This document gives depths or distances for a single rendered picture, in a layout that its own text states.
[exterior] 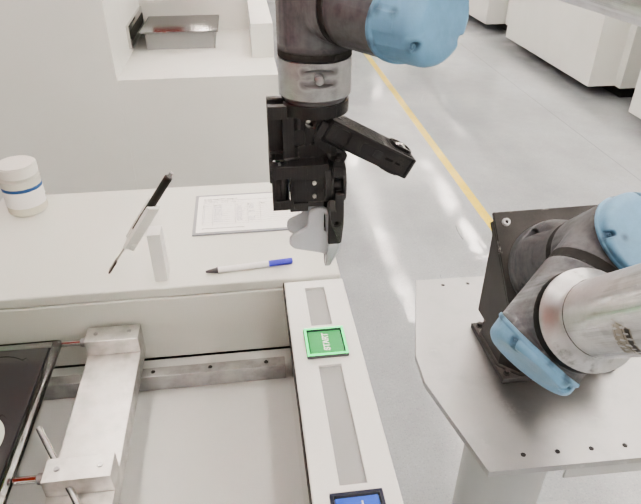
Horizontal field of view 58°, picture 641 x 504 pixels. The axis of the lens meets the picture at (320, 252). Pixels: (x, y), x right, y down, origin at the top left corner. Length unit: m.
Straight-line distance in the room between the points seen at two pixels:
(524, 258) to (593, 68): 4.29
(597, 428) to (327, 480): 0.46
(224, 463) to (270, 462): 0.06
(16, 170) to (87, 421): 0.50
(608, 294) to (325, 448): 0.34
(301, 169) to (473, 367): 0.52
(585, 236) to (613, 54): 4.45
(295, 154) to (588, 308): 0.33
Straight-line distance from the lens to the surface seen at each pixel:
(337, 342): 0.81
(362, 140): 0.63
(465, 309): 1.12
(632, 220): 0.77
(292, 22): 0.58
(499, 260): 0.94
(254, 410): 0.92
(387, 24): 0.49
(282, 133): 0.64
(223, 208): 1.12
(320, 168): 0.62
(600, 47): 5.12
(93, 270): 1.01
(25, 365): 0.97
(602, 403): 1.02
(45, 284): 1.00
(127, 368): 0.94
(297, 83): 0.59
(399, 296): 2.48
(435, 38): 0.50
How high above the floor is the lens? 1.51
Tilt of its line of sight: 33 degrees down
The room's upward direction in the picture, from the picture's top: straight up
